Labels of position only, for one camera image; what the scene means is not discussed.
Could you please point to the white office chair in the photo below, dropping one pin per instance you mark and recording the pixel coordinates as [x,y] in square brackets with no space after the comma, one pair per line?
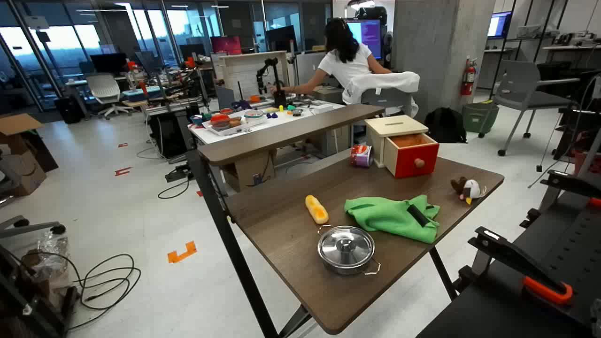
[105,90]

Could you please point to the white table with toys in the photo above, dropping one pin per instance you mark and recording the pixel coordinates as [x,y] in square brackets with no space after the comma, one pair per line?
[259,118]

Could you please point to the brown wooden bench table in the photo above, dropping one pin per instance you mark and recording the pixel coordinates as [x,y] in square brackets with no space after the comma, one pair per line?
[248,159]

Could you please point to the small plush toy animal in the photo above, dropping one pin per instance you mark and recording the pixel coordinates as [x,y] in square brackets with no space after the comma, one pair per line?
[468,189]

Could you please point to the wooden box with red drawer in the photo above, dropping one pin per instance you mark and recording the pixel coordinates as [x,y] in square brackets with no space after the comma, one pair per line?
[402,144]

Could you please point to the black backpack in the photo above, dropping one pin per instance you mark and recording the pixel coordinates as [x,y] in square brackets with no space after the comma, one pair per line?
[445,126]

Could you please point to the green cloth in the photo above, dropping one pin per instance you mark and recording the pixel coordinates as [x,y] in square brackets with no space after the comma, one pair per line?
[392,216]

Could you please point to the cardboard box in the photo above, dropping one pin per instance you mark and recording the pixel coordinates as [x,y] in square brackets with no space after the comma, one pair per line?
[24,152]

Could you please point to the person in white shirt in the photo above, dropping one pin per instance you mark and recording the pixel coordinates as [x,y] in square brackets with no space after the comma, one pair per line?
[344,60]

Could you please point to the yellow corn toy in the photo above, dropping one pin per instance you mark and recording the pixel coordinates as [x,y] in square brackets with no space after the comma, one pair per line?
[315,208]

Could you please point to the pink red small cup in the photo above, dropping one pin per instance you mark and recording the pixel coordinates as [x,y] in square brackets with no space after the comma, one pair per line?
[361,154]

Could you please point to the black marker on cloth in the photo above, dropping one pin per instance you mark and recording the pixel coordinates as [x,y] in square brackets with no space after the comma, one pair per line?
[417,214]

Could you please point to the red fire extinguisher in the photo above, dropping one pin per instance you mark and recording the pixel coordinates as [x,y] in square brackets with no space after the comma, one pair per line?
[468,77]

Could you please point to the green bin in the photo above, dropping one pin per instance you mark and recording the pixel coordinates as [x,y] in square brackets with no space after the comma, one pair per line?
[479,116]

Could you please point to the computer monitor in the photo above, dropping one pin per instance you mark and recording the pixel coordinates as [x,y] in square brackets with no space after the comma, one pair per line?
[368,32]

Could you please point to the grey office chair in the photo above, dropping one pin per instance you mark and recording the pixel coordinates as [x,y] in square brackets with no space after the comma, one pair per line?
[518,86]

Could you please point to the silver pot with lid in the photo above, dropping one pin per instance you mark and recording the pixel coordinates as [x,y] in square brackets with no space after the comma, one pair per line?
[347,250]

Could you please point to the black clamp with orange handle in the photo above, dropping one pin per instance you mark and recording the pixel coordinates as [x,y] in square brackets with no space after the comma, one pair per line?
[535,278]

